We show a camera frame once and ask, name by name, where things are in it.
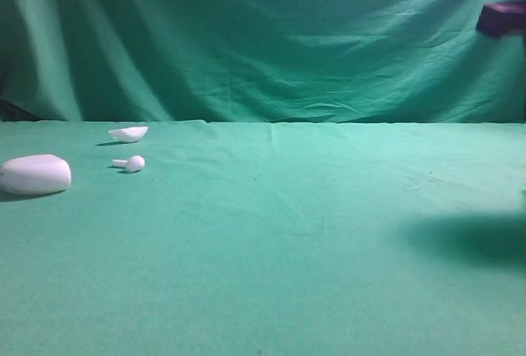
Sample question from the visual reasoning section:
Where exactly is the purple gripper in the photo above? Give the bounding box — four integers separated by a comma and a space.
476, 0, 525, 39

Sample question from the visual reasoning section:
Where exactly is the white earbud case lid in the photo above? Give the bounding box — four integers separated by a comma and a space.
108, 126, 149, 143

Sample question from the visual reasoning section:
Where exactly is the white earbud near left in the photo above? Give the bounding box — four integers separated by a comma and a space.
112, 155, 145, 173

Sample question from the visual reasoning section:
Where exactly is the white earbud case base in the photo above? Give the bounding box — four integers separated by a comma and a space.
1, 154, 72, 196

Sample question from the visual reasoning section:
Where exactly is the green table cloth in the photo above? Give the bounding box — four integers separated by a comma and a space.
1, 121, 525, 355

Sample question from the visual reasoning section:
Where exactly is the green backdrop cloth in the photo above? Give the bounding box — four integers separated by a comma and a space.
1, 0, 525, 123

